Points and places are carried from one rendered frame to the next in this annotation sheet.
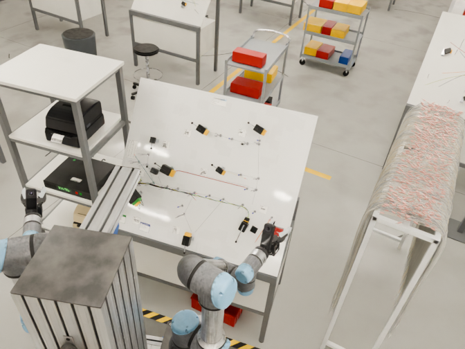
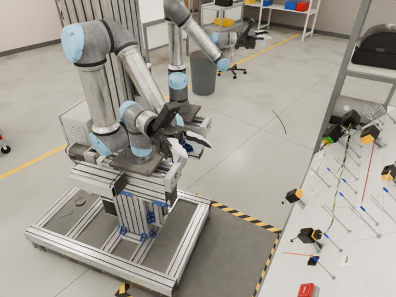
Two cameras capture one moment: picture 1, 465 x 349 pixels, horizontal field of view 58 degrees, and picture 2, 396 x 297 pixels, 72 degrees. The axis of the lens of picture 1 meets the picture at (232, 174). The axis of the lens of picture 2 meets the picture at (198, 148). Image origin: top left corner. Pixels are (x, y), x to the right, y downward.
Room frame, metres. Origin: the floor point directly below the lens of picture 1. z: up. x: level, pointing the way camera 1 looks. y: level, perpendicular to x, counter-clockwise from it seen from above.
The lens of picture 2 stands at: (1.52, -0.82, 2.02)
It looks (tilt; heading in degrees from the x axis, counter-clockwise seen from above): 37 degrees down; 105
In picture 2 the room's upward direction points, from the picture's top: straight up
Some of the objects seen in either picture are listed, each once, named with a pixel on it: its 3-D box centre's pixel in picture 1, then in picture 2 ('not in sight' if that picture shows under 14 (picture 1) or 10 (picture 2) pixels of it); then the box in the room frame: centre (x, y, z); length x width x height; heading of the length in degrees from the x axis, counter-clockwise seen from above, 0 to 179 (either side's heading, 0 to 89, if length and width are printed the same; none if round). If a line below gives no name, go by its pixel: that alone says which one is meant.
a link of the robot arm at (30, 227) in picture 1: (32, 235); (219, 39); (1.19, 0.86, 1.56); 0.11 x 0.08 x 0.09; 20
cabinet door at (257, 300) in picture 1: (228, 283); not in sight; (1.71, -0.03, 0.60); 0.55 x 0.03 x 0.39; 75
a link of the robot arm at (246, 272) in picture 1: (248, 269); (136, 115); (1.10, -0.10, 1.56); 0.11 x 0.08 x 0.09; 149
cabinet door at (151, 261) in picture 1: (156, 260); not in sight; (1.86, 0.50, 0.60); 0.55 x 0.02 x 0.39; 75
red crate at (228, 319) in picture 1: (220, 298); not in sight; (1.94, 0.02, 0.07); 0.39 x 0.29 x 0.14; 67
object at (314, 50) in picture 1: (329, 33); not in sight; (6.69, -1.38, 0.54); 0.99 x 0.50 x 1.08; 66
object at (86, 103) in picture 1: (74, 119); (386, 45); (2.13, 1.00, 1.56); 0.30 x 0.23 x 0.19; 166
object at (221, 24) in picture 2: not in sight; (223, 26); (0.36, 5.59, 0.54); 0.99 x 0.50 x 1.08; 68
